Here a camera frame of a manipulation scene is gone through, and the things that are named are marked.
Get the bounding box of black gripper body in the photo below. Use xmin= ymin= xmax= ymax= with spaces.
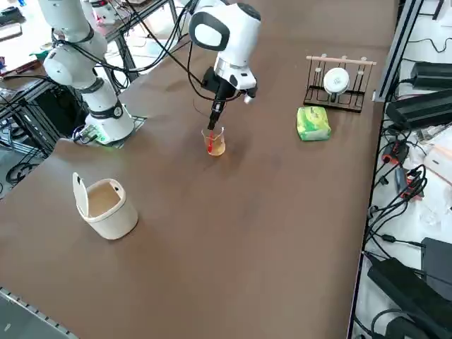
xmin=202 ymin=68 xmax=237 ymax=102

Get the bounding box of beige bin with flip lid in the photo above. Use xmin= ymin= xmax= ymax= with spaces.
xmin=72 ymin=172 xmax=139 ymax=242

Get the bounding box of white cup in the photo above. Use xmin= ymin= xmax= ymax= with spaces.
xmin=323 ymin=67 xmax=350 ymax=96

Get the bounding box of black orange connector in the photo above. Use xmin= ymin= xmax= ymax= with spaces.
xmin=383 ymin=141 xmax=410 ymax=165

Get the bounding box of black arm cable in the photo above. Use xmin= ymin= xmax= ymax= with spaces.
xmin=126 ymin=0 xmax=227 ymax=117

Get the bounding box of clear measuring cup orange liquid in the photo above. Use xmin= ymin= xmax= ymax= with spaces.
xmin=201 ymin=126 xmax=227 ymax=158

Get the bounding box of aluminium frame post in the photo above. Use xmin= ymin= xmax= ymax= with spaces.
xmin=374 ymin=0 xmax=424 ymax=103

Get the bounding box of black cable with ferrite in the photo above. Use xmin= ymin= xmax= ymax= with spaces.
xmin=363 ymin=225 xmax=424 ymax=248

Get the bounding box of aluminium table edge rail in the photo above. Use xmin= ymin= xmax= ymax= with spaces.
xmin=0 ymin=284 xmax=78 ymax=339

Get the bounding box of green tissue pack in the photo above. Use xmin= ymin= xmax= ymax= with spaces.
xmin=295 ymin=106 xmax=333 ymax=143

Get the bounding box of black power adapter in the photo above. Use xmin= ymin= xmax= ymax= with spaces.
xmin=385 ymin=90 xmax=452 ymax=130
xmin=421 ymin=237 xmax=452 ymax=287
xmin=409 ymin=60 xmax=452 ymax=90
xmin=367 ymin=257 xmax=452 ymax=339

